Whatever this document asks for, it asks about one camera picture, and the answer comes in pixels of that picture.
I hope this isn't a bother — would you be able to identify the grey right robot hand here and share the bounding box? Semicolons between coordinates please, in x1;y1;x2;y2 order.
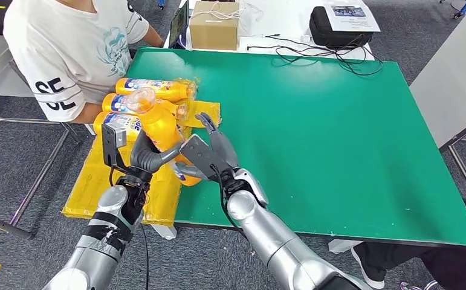
174;112;239;182

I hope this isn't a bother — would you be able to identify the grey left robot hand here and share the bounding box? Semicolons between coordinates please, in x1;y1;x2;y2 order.
129;130;186;173

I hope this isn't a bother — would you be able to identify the orange detergent bottle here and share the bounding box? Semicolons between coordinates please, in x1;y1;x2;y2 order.
126;87;202;188
115;77;196;103
92;111;143;143
102;93;189;121

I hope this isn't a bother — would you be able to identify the yellow taped sheet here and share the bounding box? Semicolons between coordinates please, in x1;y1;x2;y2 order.
61;100;221;228

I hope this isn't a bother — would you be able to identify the white table foot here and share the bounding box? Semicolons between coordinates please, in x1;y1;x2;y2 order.
328;239;364;254
150;224;178;241

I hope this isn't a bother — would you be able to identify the brown cardboard box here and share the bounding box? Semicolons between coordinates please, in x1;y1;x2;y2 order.
189;1;241;51

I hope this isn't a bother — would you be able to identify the green table mat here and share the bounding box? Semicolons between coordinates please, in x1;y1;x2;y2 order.
125;47;466;249

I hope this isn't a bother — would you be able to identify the person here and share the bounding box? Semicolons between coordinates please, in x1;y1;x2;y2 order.
351;199;466;290
2;0;166;124

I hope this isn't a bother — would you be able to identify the white desk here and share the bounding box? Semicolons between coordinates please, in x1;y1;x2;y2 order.
163;0;377;62

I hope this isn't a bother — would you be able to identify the black zip case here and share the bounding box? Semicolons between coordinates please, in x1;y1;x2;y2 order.
309;5;374;49

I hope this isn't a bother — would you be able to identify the printed paper sheet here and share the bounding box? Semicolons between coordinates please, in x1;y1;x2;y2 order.
323;3;381;33

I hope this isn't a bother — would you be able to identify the pale grey table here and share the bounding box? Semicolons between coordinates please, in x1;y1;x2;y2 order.
410;3;466;209

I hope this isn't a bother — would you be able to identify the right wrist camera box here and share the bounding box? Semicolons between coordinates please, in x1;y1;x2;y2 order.
179;134;233;183

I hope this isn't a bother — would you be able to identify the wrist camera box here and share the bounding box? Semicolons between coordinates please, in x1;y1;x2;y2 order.
179;134;233;183
101;123;129;168

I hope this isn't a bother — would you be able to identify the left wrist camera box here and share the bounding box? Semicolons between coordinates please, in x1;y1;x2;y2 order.
101;123;129;168

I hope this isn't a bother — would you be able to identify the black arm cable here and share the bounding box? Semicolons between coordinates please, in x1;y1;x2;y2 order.
140;224;150;290
210;164;250;241

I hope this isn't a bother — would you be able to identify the white cord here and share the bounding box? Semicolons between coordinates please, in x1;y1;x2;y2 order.
192;0;265;37

